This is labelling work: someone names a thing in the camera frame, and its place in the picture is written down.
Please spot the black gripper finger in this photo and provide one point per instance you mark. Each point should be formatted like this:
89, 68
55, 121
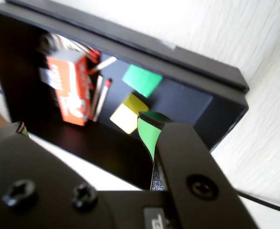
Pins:
190, 167
30, 181

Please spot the yellow wooden cube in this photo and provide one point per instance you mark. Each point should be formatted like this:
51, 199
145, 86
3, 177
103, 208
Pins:
126, 114

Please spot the green wooden cube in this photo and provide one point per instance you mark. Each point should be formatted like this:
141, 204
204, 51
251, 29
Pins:
142, 80

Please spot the black box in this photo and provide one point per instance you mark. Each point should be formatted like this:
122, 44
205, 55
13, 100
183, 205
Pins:
183, 100

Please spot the orange matchbox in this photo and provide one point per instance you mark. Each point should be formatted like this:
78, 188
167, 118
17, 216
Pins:
70, 95

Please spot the red-tipped wooden match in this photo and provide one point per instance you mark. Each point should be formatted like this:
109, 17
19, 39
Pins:
97, 95
104, 97
104, 64

